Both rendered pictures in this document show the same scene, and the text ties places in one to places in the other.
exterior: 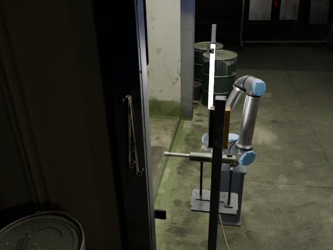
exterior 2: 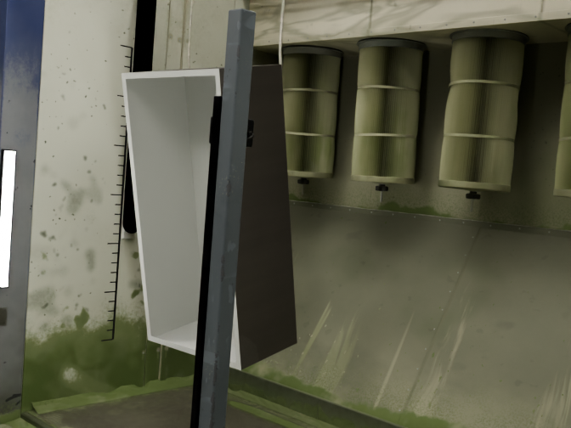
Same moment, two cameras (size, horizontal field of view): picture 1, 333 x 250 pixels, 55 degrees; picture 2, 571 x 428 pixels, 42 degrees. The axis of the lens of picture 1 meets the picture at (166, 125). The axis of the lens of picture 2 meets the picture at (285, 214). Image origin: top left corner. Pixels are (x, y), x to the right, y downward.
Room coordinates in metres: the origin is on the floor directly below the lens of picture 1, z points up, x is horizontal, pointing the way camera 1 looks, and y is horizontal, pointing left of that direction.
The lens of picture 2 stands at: (4.86, -2.02, 1.26)
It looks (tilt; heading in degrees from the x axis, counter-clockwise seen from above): 3 degrees down; 122
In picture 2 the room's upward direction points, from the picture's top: 4 degrees clockwise
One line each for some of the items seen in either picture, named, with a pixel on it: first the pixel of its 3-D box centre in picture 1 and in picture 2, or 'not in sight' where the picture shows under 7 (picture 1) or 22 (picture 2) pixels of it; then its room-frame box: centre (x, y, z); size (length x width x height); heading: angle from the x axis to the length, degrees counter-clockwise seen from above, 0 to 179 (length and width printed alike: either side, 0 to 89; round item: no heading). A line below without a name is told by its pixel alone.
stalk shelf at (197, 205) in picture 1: (214, 201); not in sight; (1.78, -0.32, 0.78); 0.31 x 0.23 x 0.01; 79
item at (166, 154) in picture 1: (199, 166); not in sight; (1.85, -0.22, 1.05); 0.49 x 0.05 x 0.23; 79
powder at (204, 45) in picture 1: (207, 46); not in sight; (5.91, -0.79, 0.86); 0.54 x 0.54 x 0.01
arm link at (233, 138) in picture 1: (231, 144); not in sight; (2.48, -0.58, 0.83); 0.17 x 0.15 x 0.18; 25
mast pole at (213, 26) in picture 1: (211, 92); (217, 349); (3.78, -0.57, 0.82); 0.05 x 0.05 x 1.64; 79
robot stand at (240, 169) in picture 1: (227, 189); not in sight; (2.49, -0.57, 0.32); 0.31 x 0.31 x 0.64; 79
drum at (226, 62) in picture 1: (218, 79); not in sight; (5.27, -0.92, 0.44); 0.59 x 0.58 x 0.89; 3
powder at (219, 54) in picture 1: (220, 55); not in sight; (5.28, -0.92, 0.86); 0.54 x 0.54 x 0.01
